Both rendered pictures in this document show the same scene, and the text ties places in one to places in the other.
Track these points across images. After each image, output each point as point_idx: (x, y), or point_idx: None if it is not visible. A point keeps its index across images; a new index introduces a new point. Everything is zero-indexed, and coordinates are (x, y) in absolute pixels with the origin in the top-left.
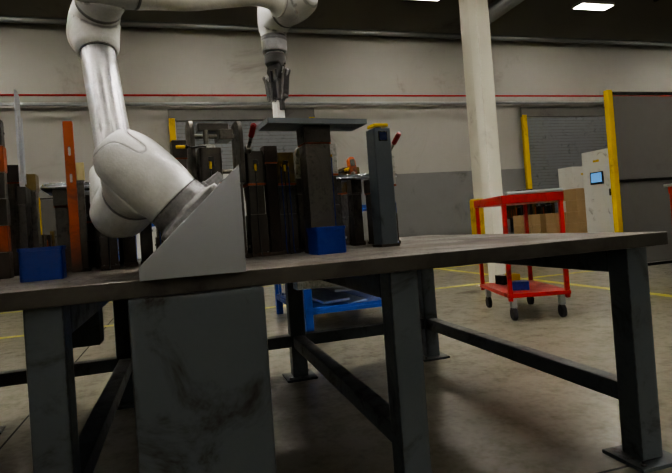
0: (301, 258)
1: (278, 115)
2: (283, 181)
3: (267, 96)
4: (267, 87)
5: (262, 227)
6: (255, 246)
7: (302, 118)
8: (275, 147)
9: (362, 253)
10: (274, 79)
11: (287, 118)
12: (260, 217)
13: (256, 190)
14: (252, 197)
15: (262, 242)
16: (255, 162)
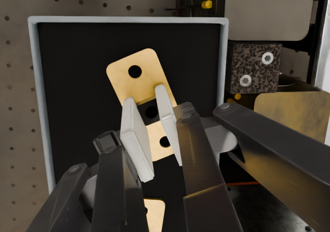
0: (10, 23)
1: (123, 106)
2: (225, 89)
3: (244, 115)
4: (272, 153)
5: (185, 15)
6: (180, 0)
7: (47, 177)
8: (228, 87)
9: (2, 106)
10: (119, 230)
11: (40, 113)
12: (189, 12)
13: (194, 5)
14: None
15: (181, 13)
16: (213, 6)
